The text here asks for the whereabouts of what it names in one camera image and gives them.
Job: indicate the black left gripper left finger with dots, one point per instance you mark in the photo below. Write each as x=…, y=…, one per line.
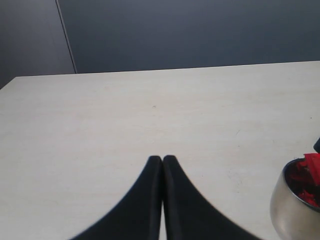
x=137, y=216

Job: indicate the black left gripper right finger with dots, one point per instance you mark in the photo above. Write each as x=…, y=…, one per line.
x=188, y=215

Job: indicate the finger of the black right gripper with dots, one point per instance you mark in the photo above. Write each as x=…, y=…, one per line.
x=316, y=146

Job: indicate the red candy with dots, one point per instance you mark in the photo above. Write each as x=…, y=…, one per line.
x=312, y=161

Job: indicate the red candies inside cup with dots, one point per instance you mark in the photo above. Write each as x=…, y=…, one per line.
x=302, y=183

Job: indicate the stainless steel cup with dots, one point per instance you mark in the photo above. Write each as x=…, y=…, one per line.
x=292, y=217

